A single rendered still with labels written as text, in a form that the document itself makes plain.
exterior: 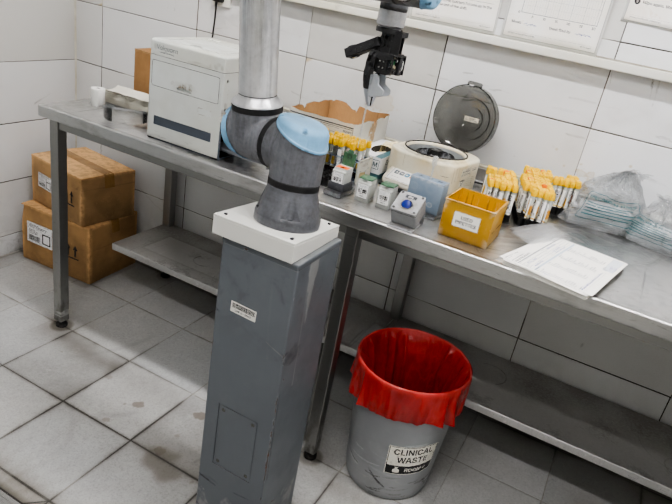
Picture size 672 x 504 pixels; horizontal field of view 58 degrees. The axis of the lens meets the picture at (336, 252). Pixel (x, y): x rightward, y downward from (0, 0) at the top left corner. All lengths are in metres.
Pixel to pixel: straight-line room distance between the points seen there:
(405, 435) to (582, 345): 0.78
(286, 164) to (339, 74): 1.08
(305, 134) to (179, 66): 0.72
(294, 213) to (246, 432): 0.58
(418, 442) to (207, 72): 1.22
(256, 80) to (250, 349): 0.60
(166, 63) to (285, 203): 0.77
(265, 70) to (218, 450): 0.95
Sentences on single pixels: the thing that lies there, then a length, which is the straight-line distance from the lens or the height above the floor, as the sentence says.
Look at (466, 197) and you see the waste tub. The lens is 1.69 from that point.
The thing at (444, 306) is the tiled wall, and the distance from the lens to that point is 2.37.
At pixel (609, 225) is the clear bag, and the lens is 1.99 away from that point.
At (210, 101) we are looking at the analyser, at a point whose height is 1.04.
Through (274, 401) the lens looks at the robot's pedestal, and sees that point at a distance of 1.48.
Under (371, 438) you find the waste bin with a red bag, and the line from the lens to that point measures 1.89.
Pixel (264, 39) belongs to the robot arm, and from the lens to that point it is 1.35.
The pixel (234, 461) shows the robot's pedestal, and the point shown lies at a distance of 1.67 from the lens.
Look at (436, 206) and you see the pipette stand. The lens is 1.69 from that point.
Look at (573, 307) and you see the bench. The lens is 1.55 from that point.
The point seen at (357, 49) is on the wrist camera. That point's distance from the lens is 1.75.
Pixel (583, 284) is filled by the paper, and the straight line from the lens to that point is 1.52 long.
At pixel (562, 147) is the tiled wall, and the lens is 2.12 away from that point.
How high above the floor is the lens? 1.44
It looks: 24 degrees down
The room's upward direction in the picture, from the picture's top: 11 degrees clockwise
